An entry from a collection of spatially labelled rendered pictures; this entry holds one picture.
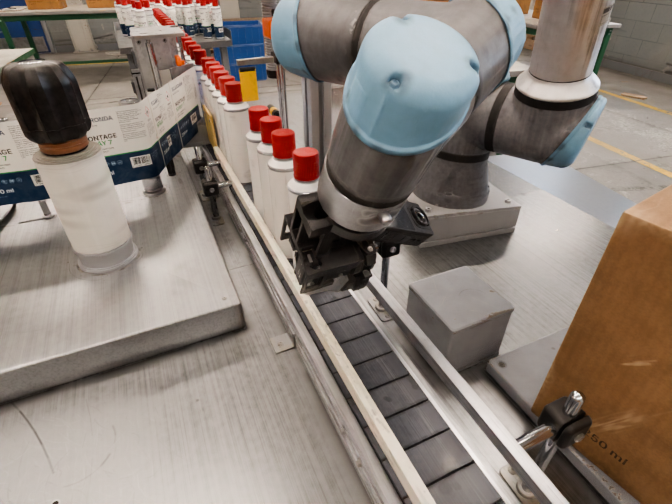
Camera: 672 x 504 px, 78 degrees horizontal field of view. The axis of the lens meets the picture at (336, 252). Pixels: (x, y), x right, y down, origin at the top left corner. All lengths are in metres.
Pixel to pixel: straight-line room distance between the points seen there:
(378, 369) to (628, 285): 0.27
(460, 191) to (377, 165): 0.53
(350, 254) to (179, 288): 0.32
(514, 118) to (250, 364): 0.55
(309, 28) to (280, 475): 0.45
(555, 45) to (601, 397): 0.45
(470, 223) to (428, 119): 0.59
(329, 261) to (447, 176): 0.44
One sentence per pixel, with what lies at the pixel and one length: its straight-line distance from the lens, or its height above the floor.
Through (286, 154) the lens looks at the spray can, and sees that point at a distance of 0.59.
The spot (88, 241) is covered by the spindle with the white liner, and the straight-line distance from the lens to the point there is 0.71.
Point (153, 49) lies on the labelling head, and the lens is 1.12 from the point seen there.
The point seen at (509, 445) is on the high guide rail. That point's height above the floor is 0.96.
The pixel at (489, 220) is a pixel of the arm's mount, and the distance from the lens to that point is 0.85.
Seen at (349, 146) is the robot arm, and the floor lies 1.18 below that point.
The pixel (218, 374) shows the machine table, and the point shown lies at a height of 0.83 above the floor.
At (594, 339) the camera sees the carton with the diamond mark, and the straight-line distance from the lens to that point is 0.46.
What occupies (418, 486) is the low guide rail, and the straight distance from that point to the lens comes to 0.41.
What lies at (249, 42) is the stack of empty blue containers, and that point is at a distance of 5.64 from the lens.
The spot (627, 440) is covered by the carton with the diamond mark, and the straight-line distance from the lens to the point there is 0.51.
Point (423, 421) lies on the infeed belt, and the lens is 0.48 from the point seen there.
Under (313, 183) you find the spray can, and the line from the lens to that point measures 0.53.
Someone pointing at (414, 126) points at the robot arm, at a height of 1.20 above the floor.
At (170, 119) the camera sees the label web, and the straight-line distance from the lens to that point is 1.01.
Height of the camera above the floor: 1.28
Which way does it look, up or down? 36 degrees down
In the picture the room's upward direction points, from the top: straight up
